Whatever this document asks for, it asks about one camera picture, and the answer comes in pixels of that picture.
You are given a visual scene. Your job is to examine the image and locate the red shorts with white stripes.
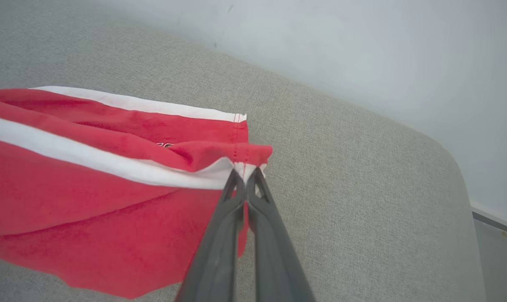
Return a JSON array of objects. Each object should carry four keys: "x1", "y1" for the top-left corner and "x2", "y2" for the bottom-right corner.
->
[{"x1": 0, "y1": 86, "x2": 274, "y2": 299}]

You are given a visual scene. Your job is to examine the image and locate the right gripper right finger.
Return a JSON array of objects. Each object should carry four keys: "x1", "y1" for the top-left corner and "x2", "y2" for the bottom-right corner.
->
[{"x1": 246, "y1": 167, "x2": 315, "y2": 302}]

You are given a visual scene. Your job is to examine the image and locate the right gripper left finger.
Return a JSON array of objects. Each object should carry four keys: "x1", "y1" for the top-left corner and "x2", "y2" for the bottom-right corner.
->
[{"x1": 176, "y1": 168, "x2": 248, "y2": 302}]

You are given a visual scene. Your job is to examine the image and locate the white wall baseboard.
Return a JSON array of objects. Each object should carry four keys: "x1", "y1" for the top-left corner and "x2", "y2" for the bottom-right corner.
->
[{"x1": 470, "y1": 200, "x2": 507, "y2": 235}]

